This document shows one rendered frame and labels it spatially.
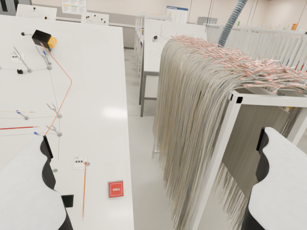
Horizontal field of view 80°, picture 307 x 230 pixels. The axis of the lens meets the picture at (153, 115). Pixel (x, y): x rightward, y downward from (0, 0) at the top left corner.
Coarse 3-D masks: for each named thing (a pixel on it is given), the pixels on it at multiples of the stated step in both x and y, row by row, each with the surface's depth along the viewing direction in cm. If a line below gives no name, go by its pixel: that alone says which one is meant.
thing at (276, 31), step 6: (204, 24) 561; (210, 24) 520; (216, 24) 485; (270, 24) 302; (288, 24) 268; (240, 30) 471; (258, 30) 368; (264, 30) 314; (270, 30) 300; (276, 30) 288; (282, 30) 277; (288, 30) 266; (276, 36) 360; (306, 36) 240; (288, 108) 284
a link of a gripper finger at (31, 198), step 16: (32, 144) 10; (48, 144) 11; (16, 160) 9; (32, 160) 9; (48, 160) 11; (0, 176) 8; (16, 176) 8; (32, 176) 8; (48, 176) 9; (0, 192) 7; (16, 192) 7; (32, 192) 7; (48, 192) 7; (0, 208) 6; (16, 208) 6; (32, 208) 6; (48, 208) 6; (64, 208) 6; (0, 224) 6; (16, 224) 6; (32, 224) 6; (48, 224) 6; (64, 224) 6
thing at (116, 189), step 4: (112, 184) 66; (116, 184) 66; (120, 184) 67; (112, 188) 66; (116, 188) 66; (120, 188) 66; (112, 192) 65; (116, 192) 66; (120, 192) 66; (112, 196) 65; (116, 196) 65
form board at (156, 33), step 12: (156, 24) 336; (168, 24) 340; (180, 24) 344; (192, 24) 348; (144, 36) 327; (156, 36) 320; (168, 36) 334; (192, 36) 343; (204, 36) 347; (144, 48) 322; (156, 48) 325; (144, 60) 317; (156, 60) 320; (144, 72) 309; (156, 72) 311; (144, 84) 319; (156, 84) 323; (144, 96) 329; (156, 96) 334
